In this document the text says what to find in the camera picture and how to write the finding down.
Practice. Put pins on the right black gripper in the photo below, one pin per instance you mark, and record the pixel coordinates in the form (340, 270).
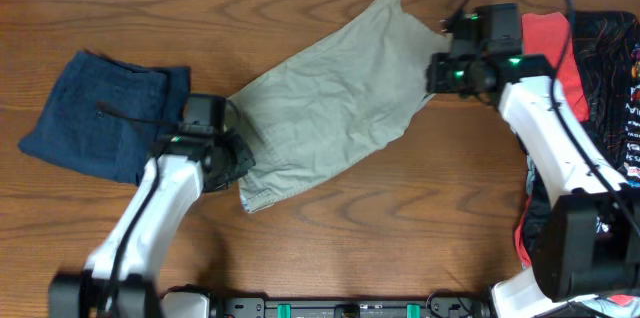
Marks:
(436, 75)

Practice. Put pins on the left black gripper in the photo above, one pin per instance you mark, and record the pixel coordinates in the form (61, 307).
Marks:
(246, 160)

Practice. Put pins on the khaki cargo shorts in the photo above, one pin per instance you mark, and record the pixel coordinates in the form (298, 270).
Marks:
(331, 105)

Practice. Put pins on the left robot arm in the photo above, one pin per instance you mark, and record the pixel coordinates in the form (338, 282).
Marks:
(118, 279)

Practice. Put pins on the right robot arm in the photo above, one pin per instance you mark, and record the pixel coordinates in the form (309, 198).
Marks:
(590, 244)

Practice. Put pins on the red garment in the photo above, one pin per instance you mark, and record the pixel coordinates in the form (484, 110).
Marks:
(546, 34)

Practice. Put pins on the folded navy blue shorts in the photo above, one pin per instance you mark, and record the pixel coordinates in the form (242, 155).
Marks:
(98, 117)

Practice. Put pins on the black printed shirt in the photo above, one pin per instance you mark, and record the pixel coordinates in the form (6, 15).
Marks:
(606, 51)

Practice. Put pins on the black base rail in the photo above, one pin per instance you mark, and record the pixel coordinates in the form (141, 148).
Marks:
(345, 308)

